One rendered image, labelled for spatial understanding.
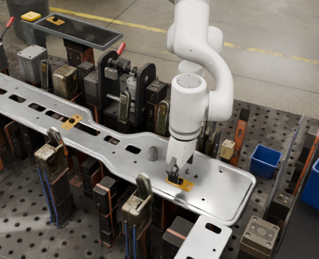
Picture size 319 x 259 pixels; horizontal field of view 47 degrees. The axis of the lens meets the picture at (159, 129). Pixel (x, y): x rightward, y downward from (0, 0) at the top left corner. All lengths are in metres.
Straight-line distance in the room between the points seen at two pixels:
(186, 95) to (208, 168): 0.39
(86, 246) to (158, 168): 0.40
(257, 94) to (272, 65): 0.56
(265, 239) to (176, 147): 0.32
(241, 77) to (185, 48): 2.61
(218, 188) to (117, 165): 0.33
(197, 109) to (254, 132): 0.96
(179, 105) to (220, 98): 0.10
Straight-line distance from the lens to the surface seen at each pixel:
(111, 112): 1.46
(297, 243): 1.06
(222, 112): 0.91
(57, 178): 1.28
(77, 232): 1.42
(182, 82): 0.89
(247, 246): 1.02
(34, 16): 1.79
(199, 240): 1.04
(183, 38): 0.95
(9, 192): 1.60
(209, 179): 1.17
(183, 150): 0.98
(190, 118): 0.92
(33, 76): 1.60
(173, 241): 1.05
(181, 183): 1.14
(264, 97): 3.33
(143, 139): 1.28
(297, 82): 3.63
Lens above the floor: 1.87
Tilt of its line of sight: 41 degrees down
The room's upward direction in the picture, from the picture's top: 2 degrees clockwise
